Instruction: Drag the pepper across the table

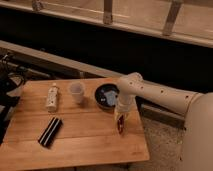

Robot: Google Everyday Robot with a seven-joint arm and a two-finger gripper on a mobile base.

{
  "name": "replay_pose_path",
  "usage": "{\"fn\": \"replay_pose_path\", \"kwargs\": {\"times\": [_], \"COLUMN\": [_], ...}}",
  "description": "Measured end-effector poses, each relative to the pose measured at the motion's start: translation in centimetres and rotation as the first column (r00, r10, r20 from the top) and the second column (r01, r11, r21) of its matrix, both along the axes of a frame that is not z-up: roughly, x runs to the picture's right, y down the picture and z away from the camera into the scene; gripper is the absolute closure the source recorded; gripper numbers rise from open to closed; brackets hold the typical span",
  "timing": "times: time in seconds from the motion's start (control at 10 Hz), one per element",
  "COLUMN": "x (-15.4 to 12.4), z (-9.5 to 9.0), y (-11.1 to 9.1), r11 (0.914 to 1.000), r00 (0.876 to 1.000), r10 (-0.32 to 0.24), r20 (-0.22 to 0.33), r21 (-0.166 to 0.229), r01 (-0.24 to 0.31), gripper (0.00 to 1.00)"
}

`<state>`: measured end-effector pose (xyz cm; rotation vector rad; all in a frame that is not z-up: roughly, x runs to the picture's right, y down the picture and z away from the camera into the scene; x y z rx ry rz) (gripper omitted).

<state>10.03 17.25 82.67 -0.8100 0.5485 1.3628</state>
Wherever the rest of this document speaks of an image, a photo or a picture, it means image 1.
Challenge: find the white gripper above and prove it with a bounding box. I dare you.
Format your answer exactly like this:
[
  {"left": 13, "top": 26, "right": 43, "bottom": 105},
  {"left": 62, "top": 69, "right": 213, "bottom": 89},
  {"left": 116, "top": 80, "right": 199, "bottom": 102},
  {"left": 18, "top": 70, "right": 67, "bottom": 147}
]
[{"left": 114, "top": 99, "right": 133, "bottom": 121}]

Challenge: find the dark red chili pepper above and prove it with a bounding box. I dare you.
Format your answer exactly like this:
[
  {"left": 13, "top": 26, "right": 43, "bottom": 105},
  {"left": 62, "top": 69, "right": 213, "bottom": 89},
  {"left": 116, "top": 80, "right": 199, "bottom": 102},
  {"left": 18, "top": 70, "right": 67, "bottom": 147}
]
[{"left": 117, "top": 115, "right": 125, "bottom": 134}]

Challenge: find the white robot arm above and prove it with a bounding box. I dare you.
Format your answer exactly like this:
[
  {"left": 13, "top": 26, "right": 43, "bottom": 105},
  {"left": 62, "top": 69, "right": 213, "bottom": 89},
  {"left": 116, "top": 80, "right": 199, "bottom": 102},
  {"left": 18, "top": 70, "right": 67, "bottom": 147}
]
[{"left": 114, "top": 72, "right": 213, "bottom": 171}]

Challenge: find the black bowl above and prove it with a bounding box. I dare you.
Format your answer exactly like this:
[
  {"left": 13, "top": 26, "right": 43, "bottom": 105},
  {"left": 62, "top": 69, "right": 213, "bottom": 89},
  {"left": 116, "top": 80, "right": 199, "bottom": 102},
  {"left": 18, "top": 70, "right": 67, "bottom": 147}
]
[{"left": 94, "top": 83, "right": 119, "bottom": 109}]

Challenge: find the clear plastic cup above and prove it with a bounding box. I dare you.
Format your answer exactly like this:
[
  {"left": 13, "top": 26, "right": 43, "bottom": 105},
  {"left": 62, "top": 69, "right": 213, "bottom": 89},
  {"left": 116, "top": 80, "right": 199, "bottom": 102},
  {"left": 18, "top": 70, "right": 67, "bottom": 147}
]
[{"left": 68, "top": 82, "right": 84, "bottom": 104}]

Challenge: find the white plastic bottle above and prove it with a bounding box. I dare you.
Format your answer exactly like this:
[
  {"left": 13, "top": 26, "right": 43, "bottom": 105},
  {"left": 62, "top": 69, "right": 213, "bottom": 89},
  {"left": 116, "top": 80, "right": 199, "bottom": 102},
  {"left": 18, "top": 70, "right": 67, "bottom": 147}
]
[{"left": 46, "top": 83, "right": 59, "bottom": 112}]

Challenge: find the black box with white stripes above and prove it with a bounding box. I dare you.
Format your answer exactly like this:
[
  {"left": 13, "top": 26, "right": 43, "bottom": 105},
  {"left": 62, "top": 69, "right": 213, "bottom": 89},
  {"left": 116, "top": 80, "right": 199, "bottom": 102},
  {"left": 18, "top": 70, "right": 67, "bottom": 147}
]
[{"left": 38, "top": 117, "right": 62, "bottom": 148}]

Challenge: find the black cables and equipment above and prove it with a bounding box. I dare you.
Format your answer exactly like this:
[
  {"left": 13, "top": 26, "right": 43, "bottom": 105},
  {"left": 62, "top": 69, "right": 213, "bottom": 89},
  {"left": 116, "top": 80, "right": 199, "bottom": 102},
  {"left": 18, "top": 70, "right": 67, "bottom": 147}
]
[{"left": 0, "top": 51, "right": 28, "bottom": 144}]

